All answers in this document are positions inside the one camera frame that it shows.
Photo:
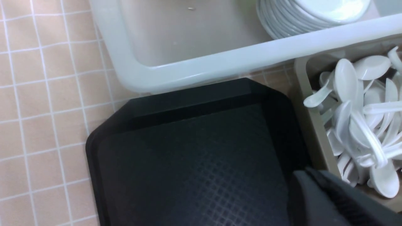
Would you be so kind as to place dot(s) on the olive plastic spoon bin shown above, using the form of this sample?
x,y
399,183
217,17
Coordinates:
x,y
307,70

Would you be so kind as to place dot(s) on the stack of white dishes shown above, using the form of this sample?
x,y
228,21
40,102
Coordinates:
x,y
288,18

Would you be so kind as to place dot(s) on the large white plastic tub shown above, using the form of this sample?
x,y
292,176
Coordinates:
x,y
160,45

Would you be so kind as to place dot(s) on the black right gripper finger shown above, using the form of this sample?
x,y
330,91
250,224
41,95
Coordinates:
x,y
318,198

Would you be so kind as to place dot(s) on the pile of white spoons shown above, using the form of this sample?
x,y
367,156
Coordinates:
x,y
360,107

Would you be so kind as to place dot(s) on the pink checkered tablecloth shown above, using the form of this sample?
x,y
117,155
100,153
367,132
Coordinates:
x,y
57,85

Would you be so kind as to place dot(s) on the black plastic serving tray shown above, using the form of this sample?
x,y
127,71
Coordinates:
x,y
214,155

